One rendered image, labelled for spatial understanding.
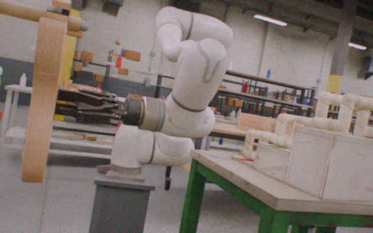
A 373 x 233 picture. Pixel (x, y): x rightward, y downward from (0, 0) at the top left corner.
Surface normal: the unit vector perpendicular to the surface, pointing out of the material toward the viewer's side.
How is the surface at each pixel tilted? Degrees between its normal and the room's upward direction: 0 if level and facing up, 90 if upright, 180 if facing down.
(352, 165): 90
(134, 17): 90
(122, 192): 90
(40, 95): 111
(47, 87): 123
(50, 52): 118
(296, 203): 90
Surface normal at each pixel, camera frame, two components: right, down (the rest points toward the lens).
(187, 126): 0.20, 0.62
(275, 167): -0.90, -0.14
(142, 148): 0.32, 0.07
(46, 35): 0.30, 0.33
